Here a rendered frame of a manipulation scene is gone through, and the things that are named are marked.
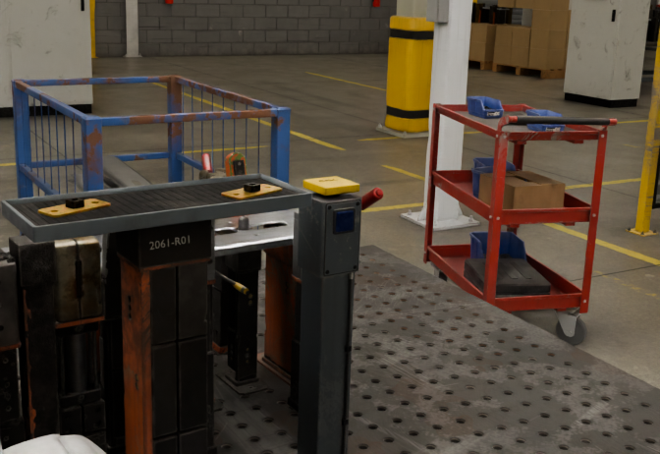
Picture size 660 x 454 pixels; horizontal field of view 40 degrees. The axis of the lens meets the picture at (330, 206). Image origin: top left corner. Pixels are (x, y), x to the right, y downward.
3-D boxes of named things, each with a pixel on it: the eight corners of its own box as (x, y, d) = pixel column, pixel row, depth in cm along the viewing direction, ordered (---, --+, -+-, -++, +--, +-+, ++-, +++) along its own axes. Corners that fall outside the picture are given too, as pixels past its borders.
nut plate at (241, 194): (263, 186, 125) (263, 177, 125) (283, 190, 123) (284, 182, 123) (219, 195, 119) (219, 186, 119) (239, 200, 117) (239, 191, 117)
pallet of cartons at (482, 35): (518, 68, 1561) (522, 25, 1543) (483, 70, 1519) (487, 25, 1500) (471, 62, 1659) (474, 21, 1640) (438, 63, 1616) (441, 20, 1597)
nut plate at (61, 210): (92, 200, 114) (92, 191, 114) (112, 205, 112) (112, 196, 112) (35, 212, 108) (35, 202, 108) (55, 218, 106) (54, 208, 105)
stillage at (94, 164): (22, 277, 431) (10, 78, 407) (179, 255, 471) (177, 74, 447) (93, 373, 331) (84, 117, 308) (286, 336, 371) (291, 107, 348)
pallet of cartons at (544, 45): (579, 77, 1448) (588, -9, 1415) (544, 79, 1405) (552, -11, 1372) (526, 69, 1545) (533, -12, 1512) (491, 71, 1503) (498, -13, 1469)
